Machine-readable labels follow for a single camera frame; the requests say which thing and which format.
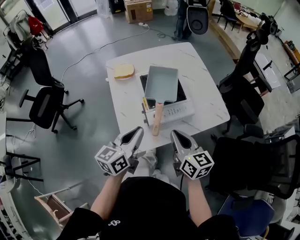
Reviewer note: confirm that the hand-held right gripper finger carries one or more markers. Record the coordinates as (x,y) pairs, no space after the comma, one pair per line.
(193,146)
(175,147)

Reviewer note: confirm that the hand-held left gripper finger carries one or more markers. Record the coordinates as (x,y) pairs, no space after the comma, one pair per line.
(137,143)
(118,141)

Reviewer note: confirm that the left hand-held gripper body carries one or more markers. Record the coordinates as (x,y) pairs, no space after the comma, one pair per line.
(112,161)

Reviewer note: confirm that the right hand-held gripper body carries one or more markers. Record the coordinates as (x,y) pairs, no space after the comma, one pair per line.
(197,165)

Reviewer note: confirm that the white portable gas stove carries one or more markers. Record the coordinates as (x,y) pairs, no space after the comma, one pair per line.
(175,112)

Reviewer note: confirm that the pale blue rectangular pan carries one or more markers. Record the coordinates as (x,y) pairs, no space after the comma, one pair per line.
(161,82)

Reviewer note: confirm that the person's right forearm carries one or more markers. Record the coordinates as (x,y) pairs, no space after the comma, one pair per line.
(199,201)

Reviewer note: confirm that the person's left forearm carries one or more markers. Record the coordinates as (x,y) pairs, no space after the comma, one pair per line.
(107,197)

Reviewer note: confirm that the black mesh office chair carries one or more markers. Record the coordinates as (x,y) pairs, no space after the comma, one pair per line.
(253,164)

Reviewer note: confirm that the person's black shirt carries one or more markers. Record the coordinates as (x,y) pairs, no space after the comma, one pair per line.
(150,211)

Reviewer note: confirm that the wooden chair with brown seat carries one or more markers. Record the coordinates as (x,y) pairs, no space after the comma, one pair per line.
(58,206)

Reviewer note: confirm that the blue fabric chair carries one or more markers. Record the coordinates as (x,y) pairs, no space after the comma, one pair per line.
(246,215)

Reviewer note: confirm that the slice of bread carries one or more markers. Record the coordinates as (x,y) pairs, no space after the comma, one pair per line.
(124,71)

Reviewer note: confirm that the black high-back office chair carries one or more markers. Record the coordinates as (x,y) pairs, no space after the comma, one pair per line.
(241,93)

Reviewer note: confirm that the black padded office chair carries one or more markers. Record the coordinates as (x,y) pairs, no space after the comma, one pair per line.
(45,105)

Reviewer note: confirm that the white low cabinet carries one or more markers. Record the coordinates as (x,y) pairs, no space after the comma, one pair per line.
(268,70)

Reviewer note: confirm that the white power strip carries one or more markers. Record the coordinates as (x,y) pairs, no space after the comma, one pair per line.
(143,24)

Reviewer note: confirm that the white shell chair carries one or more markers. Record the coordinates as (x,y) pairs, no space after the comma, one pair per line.
(198,18)

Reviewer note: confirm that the brown cardboard box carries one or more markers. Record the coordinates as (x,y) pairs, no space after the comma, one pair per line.
(138,10)

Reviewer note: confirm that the clear plastic container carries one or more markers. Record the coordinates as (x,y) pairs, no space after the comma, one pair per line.
(103,9)

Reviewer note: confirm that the black bin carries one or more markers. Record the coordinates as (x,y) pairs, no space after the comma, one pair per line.
(116,5)

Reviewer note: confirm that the orange wooden shelf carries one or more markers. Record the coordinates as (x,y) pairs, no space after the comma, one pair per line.
(293,52)

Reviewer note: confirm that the dark blue desk chair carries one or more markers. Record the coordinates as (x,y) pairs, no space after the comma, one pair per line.
(227,11)

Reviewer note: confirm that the white water jug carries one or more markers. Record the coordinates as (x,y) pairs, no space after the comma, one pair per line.
(171,8)

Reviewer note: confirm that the red garment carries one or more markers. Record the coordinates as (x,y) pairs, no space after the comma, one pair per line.
(35,24)

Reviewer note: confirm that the clothes rack with grey coat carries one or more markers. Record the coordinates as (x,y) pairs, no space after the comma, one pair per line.
(16,28)

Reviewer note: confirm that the black metal frame stand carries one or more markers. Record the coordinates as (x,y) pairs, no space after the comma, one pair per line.
(23,161)

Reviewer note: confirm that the black frame cart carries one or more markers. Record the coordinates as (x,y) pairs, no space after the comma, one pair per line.
(294,79)

